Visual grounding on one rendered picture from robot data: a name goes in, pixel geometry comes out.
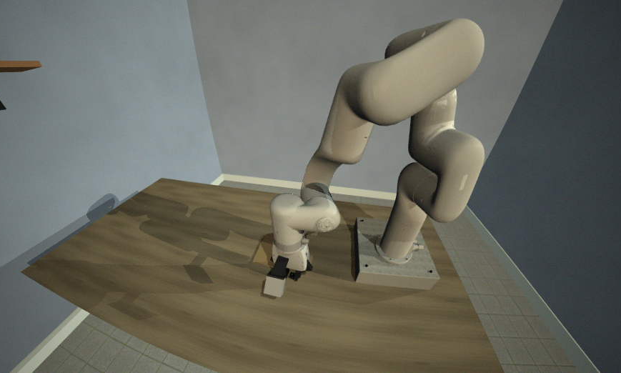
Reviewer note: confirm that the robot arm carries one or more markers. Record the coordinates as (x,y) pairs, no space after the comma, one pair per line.
(418,82)

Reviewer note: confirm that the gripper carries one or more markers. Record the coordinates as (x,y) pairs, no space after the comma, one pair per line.
(298,260)

